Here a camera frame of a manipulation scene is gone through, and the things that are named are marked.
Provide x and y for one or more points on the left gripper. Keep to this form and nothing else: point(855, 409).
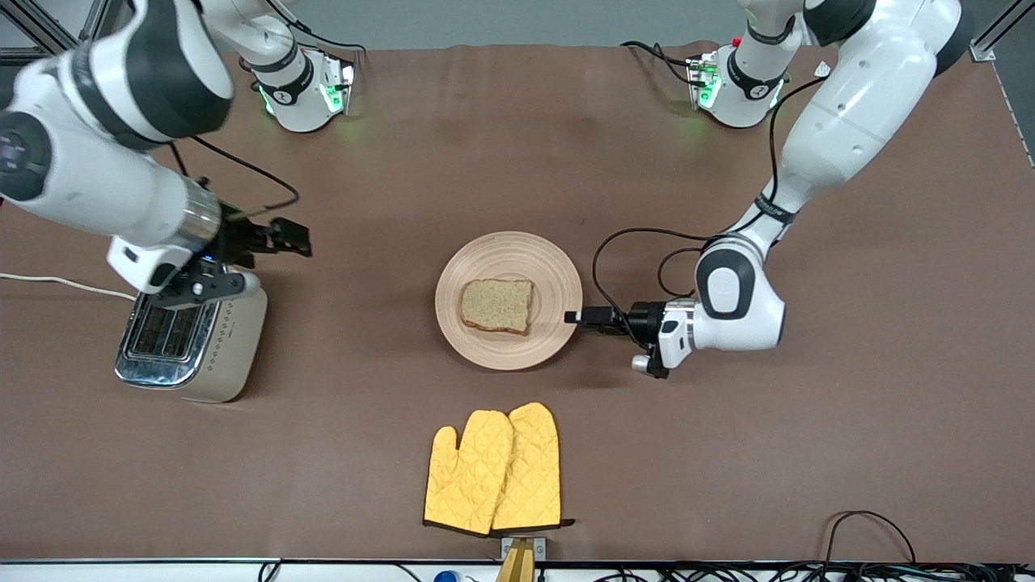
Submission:
point(644, 318)

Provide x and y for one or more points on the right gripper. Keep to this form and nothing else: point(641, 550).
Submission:
point(237, 242)

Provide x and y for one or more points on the brown bread slice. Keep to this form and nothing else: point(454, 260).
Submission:
point(497, 305)

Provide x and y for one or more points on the round wooden plate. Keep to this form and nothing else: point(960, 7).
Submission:
point(501, 259)

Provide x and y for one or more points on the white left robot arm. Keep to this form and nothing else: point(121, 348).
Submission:
point(857, 105)

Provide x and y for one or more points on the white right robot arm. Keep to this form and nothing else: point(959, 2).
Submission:
point(81, 186)

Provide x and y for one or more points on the cream and chrome toaster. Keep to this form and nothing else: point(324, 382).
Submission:
point(234, 347)

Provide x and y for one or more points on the brown table cover sheet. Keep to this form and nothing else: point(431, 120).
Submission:
point(566, 162)

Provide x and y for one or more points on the yellow quilted oven mitt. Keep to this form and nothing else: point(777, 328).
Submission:
point(465, 477)
point(534, 469)

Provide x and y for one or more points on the small white paper scrap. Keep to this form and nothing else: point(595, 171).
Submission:
point(821, 69)

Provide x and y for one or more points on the grey metal bracket plate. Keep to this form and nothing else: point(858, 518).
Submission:
point(540, 548)

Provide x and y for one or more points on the aluminium frame profile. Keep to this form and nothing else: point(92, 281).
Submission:
point(999, 32)
point(24, 18)

